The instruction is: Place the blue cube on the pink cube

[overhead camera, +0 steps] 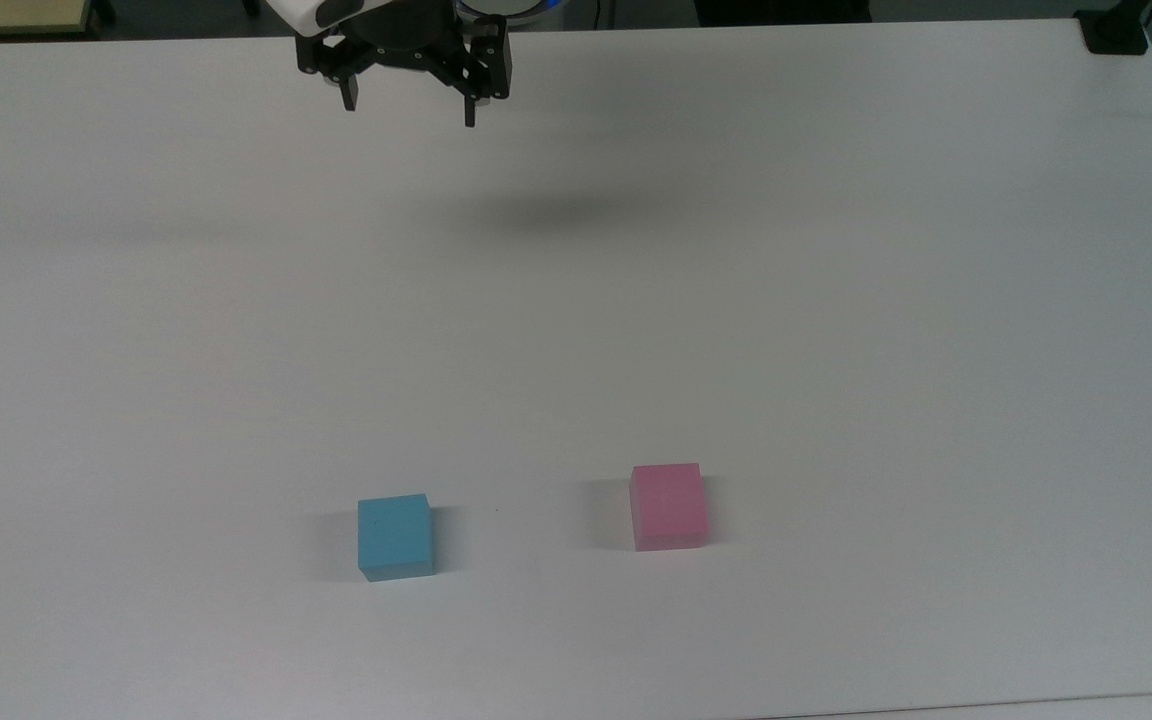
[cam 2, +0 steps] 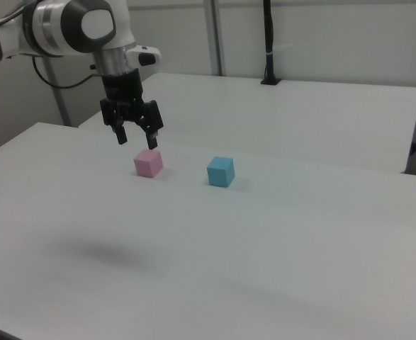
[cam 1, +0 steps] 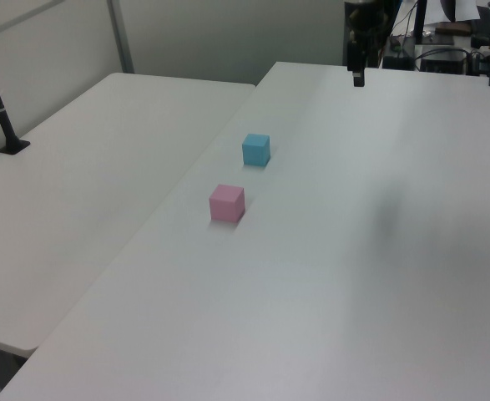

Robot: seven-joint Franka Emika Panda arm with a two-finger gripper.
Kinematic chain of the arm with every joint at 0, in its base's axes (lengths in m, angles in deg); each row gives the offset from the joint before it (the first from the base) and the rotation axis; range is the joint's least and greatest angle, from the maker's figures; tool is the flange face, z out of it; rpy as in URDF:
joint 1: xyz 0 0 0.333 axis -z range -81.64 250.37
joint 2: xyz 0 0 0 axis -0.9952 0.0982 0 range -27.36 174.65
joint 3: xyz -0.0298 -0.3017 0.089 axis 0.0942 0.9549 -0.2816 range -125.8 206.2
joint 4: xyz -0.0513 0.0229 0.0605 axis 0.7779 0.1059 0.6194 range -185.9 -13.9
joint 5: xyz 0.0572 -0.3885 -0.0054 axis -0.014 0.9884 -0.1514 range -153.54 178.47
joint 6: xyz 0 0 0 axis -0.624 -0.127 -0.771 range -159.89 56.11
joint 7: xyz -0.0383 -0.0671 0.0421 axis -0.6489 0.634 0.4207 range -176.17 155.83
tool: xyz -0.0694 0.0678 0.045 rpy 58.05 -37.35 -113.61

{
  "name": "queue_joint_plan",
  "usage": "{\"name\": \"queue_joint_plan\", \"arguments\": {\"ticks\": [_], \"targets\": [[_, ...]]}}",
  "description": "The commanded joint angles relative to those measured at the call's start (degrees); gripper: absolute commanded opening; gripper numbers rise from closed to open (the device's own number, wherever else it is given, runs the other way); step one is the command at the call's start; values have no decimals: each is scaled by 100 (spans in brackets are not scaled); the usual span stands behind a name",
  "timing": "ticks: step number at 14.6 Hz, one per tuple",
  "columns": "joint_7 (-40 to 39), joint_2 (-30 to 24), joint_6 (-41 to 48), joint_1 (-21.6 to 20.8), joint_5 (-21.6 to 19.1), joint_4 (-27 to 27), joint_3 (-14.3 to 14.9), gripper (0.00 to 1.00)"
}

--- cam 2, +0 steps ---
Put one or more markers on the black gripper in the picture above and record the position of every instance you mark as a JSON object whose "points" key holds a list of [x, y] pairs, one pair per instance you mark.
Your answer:
{"points": [[120, 88]]}

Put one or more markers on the blue cube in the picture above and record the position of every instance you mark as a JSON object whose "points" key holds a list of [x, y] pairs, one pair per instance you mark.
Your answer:
{"points": [[220, 173]]}

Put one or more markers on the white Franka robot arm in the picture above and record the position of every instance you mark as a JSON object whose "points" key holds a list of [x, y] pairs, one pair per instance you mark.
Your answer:
{"points": [[12, 39]]}

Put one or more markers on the pink cube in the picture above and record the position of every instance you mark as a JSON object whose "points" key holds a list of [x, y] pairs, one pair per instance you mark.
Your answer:
{"points": [[147, 164]]}

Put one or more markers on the white side table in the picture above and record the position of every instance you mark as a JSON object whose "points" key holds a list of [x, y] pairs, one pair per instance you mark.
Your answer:
{"points": [[264, 117]]}

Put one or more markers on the grey metal wall post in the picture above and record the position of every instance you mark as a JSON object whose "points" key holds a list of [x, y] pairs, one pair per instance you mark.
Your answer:
{"points": [[60, 106], [214, 35]]}

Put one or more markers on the black camera stand pole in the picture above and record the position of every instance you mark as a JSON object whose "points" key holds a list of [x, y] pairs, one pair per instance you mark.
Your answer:
{"points": [[268, 35]]}

